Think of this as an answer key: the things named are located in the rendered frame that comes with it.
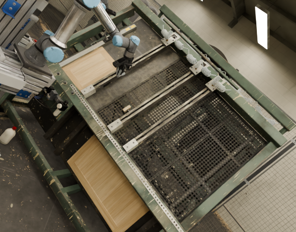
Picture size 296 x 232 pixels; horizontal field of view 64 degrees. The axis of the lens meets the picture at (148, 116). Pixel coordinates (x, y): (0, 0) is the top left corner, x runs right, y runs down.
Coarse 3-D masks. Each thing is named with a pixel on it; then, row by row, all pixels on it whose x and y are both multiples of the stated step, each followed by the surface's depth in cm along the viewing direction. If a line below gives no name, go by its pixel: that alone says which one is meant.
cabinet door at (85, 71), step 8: (88, 56) 248; (96, 56) 249; (104, 56) 249; (72, 64) 243; (80, 64) 244; (88, 64) 244; (96, 64) 245; (104, 64) 245; (112, 64) 245; (72, 72) 239; (80, 72) 240; (88, 72) 240; (96, 72) 241; (104, 72) 241; (72, 80) 235; (80, 80) 236; (88, 80) 236; (96, 80) 236; (80, 88) 232
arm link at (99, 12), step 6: (96, 6) 156; (102, 6) 161; (96, 12) 160; (102, 12) 161; (102, 18) 164; (108, 18) 166; (102, 24) 169; (108, 24) 168; (108, 30) 172; (114, 30) 173
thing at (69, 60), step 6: (132, 24) 267; (132, 30) 268; (102, 42) 254; (108, 42) 257; (90, 48) 250; (96, 48) 252; (78, 54) 246; (84, 54) 247; (66, 60) 242; (72, 60) 243
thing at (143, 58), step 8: (168, 32) 240; (160, 40) 251; (168, 40) 251; (160, 48) 251; (168, 48) 260; (144, 56) 248; (152, 56) 250; (136, 64) 243; (112, 72) 235; (128, 72) 244; (104, 80) 233; (112, 80) 236; (88, 88) 226; (96, 88) 228; (88, 96) 229
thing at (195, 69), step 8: (200, 64) 227; (192, 72) 237; (184, 80) 235; (168, 88) 232; (176, 88) 235; (152, 96) 226; (160, 96) 226; (144, 104) 222; (152, 104) 226; (128, 112) 217; (136, 112) 218; (120, 120) 215; (128, 120) 216; (112, 128) 210
